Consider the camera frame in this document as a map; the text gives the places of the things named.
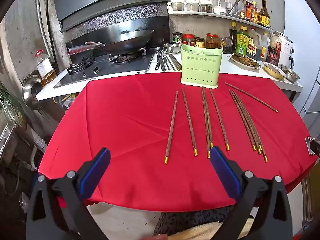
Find beige towel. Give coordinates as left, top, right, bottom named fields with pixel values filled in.
left=167, top=221, right=230, bottom=240

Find white wall shelf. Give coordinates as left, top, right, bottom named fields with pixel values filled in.
left=167, top=2, right=273, bottom=33

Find glass jar with red lid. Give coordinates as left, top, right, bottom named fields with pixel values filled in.
left=212, top=0, right=227, bottom=15

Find oil bottle with red cap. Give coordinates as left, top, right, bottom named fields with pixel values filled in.
left=34, top=50, right=57, bottom=87

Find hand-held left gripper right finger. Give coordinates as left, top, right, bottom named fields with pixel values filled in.
left=209, top=146, right=293, bottom=240

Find black ladle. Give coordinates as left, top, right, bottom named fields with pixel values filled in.
left=154, top=47, right=165, bottom=70

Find metal backsplash panel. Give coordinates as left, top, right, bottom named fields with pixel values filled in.
left=61, top=4, right=170, bottom=55

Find green plant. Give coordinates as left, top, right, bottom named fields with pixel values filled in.
left=0, top=81, right=25, bottom=128

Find plate of brown food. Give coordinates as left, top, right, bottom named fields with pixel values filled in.
left=229, top=52, right=261, bottom=70

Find dark sauce jug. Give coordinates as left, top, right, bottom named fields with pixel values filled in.
left=246, top=27, right=262, bottom=61

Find pale wall pipe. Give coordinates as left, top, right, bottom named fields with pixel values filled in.
left=35, top=0, right=57, bottom=58

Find green perforated utensil holder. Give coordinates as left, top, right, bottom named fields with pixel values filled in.
left=180, top=44, right=223, bottom=88

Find dark bottle with yellow cap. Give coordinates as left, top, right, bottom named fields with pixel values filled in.
left=229, top=22, right=238, bottom=51

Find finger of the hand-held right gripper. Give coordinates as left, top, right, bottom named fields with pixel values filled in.
left=306, top=134, right=320, bottom=157

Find bundle of metal chopsticks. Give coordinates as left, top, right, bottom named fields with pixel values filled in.
left=160, top=53, right=182, bottom=72

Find dark plastic bag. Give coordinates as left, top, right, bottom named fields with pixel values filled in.
left=220, top=36, right=233, bottom=54

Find orange sauce bottle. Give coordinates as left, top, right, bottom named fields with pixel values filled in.
left=246, top=0, right=259, bottom=22

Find covered jar of pale spice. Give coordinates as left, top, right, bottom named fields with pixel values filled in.
left=171, top=0, right=185, bottom=12

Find white drain pipe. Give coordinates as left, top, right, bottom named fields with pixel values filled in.
left=25, top=125, right=48, bottom=170

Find leopard print stool cushion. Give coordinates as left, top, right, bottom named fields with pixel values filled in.
left=152, top=209, right=250, bottom=240

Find small steel bowl of food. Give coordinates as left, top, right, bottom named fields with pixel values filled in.
left=279, top=64, right=301, bottom=83

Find white plastic jug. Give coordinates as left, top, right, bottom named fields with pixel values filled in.
left=260, top=31, right=271, bottom=62

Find green bottle with yellow cap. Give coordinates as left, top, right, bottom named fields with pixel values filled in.
left=236, top=26, right=249, bottom=55

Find red sauce jar red lid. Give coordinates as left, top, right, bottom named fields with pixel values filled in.
left=182, top=34, right=195, bottom=47

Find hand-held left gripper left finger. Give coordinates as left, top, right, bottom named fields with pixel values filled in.
left=26, top=147, right=112, bottom=240

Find grey range hood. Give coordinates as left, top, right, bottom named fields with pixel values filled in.
left=31, top=0, right=170, bottom=33

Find white kitchen appliance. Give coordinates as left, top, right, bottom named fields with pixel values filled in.
left=276, top=31, right=295, bottom=68

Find dark jar with red label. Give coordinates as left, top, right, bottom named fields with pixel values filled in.
left=265, top=31, right=282, bottom=67

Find red lid jars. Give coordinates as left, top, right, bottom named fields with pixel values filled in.
left=205, top=33, right=220, bottom=49

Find shallow yellow-rimmed metal dish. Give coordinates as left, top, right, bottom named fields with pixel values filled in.
left=263, top=62, right=287, bottom=78

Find clear cup with utensils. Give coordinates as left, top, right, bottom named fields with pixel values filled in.
left=226, top=0, right=240, bottom=14

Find steel wok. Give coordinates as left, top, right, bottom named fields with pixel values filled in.
left=65, top=29, right=155, bottom=55

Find covered jar of dark spice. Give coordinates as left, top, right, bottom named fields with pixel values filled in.
left=199, top=0, right=214, bottom=13

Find steel gas stove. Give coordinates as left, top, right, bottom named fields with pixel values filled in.
left=54, top=47, right=155, bottom=88

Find covered jar of beige spice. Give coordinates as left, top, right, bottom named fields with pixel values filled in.
left=186, top=0, right=200, bottom=12

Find clear glass bottle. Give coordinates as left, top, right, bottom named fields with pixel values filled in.
left=237, top=0, right=247, bottom=18

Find red tablecloth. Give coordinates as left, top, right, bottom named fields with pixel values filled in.
left=37, top=71, right=318, bottom=213

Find tall dark bottle yellow label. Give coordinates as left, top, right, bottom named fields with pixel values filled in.
left=258, top=0, right=271, bottom=28

